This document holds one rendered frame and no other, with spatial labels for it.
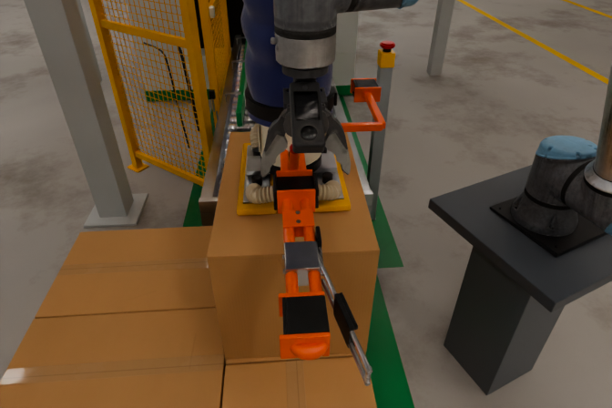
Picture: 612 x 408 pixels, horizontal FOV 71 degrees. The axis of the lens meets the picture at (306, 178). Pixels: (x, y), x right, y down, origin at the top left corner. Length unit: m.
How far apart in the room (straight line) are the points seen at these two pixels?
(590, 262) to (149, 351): 1.29
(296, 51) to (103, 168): 2.08
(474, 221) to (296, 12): 1.04
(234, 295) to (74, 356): 0.55
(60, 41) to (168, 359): 1.55
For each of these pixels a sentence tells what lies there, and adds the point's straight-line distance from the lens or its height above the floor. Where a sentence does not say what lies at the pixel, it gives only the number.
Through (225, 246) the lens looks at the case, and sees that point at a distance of 1.04.
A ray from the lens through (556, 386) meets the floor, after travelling 2.14.
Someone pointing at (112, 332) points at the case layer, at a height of 0.54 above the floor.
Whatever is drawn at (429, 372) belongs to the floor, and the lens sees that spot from 1.99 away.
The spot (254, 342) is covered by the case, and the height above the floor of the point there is 0.62.
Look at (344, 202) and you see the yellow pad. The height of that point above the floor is 0.97.
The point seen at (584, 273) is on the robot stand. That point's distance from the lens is 1.45.
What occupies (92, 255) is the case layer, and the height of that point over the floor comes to 0.54.
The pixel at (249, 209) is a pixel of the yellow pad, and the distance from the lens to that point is 1.09.
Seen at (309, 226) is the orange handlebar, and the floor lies 1.09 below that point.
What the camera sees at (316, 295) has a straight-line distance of 0.71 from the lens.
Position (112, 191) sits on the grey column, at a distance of 2.69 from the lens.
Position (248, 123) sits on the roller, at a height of 0.55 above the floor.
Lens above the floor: 1.64
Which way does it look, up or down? 34 degrees down
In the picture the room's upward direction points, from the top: straight up
